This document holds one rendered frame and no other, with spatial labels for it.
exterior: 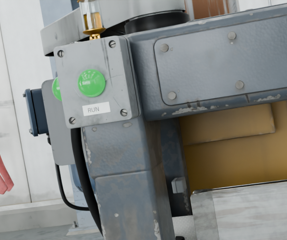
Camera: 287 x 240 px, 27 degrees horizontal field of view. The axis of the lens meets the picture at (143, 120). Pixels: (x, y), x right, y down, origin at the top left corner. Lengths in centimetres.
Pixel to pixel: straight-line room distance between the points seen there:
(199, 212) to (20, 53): 561
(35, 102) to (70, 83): 50
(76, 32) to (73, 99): 37
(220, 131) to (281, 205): 15
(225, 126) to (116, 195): 27
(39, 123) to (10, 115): 531
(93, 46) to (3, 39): 583
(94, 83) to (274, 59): 20
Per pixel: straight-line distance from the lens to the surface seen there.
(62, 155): 113
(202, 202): 84
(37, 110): 114
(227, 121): 91
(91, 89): 63
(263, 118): 91
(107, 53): 64
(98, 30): 72
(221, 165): 97
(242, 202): 84
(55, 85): 66
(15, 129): 644
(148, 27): 79
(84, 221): 585
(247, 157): 96
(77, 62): 64
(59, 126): 112
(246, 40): 66
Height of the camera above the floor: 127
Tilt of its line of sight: 3 degrees down
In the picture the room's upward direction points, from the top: 9 degrees counter-clockwise
